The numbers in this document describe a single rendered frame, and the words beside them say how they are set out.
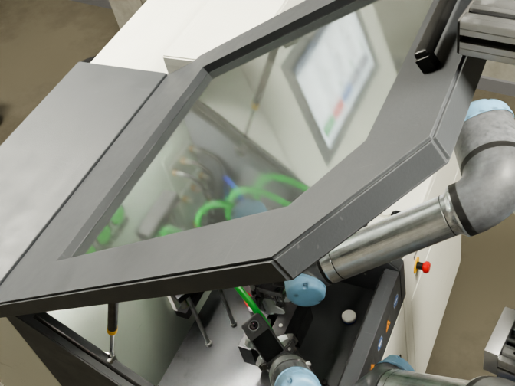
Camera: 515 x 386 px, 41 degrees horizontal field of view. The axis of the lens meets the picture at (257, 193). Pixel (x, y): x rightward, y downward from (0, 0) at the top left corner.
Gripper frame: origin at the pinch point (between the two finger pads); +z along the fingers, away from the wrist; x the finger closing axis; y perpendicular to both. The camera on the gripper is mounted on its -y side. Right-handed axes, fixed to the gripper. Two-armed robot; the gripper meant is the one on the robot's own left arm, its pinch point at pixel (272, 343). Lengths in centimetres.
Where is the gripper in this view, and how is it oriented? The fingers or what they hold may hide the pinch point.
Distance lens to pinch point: 150.0
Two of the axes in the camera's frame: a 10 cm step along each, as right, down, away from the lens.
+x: 7.9, -6.1, 0.6
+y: 6.1, 7.9, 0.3
